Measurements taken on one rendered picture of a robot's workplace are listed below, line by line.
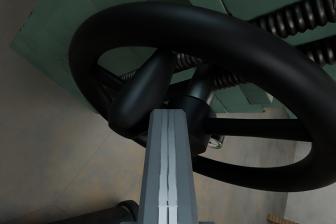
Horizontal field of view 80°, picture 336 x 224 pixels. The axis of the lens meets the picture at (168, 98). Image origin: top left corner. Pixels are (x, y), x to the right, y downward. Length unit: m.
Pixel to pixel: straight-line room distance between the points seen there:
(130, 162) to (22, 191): 0.49
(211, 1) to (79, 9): 0.34
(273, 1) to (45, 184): 0.99
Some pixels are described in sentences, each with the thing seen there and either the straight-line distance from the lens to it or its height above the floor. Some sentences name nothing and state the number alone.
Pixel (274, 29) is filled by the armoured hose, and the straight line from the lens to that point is 0.20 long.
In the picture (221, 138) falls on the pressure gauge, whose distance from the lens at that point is 0.54.
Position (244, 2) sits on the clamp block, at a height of 0.89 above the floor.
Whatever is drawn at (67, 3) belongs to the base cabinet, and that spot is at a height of 0.53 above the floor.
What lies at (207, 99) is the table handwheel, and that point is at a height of 0.83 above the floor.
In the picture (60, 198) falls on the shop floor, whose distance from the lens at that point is 1.07.
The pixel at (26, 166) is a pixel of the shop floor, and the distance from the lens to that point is 1.00.
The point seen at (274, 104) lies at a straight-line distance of 0.45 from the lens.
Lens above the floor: 0.96
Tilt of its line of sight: 45 degrees down
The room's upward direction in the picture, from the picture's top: 85 degrees clockwise
